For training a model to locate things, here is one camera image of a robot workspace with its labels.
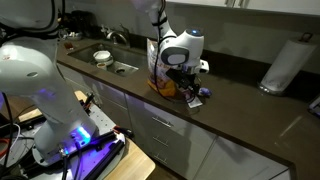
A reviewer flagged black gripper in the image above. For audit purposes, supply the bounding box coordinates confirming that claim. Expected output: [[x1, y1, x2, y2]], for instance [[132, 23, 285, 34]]
[[184, 69, 204, 101]]

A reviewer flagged large white orange snack package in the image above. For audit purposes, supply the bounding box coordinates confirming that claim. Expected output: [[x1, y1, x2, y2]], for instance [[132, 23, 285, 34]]
[[146, 38, 179, 98]]

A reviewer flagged small purple packet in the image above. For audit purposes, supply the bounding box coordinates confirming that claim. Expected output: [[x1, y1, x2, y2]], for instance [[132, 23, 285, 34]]
[[199, 87, 213, 98]]

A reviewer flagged white lower drawer cabinet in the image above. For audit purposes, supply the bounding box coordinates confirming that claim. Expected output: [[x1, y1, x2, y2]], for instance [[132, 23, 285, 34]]
[[58, 63, 293, 180]]

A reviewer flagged metal paper towel holder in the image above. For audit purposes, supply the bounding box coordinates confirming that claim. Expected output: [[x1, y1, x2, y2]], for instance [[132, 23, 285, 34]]
[[257, 32, 314, 97]]

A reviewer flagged steel kitchen sink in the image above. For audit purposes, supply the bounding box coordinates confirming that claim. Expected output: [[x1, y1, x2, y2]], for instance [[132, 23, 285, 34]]
[[67, 42, 149, 78]]

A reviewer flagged orange black clamp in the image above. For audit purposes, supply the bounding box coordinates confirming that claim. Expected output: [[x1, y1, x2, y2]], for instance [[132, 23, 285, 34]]
[[81, 92, 96, 113], [113, 125, 134, 140]]

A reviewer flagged white bowl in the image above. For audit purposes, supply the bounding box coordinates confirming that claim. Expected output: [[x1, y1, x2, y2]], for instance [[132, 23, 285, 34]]
[[92, 50, 113, 64], [99, 56, 115, 67]]

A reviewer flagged white paper towel roll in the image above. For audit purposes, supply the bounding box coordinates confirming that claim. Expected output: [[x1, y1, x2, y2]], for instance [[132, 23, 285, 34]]
[[260, 39, 318, 94]]

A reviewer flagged chrome faucet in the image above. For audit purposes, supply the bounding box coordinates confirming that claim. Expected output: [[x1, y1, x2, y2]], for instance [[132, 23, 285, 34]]
[[100, 24, 132, 46]]

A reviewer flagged wooden table top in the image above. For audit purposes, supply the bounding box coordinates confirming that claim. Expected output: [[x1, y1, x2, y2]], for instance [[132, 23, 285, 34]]
[[16, 89, 157, 180]]

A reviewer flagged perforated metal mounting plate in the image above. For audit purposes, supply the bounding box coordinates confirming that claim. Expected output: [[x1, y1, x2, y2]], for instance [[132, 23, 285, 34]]
[[0, 99, 128, 180]]

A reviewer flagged black coffee machine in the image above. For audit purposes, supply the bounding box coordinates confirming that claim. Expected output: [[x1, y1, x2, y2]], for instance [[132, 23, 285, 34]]
[[69, 9, 98, 38]]

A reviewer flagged small brown glass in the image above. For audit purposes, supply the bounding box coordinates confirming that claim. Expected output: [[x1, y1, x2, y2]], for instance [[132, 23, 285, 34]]
[[63, 40, 75, 51]]

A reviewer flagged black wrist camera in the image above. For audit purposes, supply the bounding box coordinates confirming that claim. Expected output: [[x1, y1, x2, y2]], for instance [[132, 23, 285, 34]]
[[165, 68, 192, 90]]

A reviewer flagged metal drawer handle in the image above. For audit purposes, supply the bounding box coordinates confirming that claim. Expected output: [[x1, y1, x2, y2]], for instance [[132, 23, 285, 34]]
[[153, 136, 170, 148], [151, 115, 174, 129], [153, 153, 169, 165]]

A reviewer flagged black aluminium rail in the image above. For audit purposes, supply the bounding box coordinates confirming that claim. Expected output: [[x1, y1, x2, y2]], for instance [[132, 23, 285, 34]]
[[64, 130, 118, 158], [84, 140, 126, 180]]

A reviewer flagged red cable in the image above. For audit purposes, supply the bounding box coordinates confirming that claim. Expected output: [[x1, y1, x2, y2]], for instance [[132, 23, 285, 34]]
[[0, 138, 12, 158]]

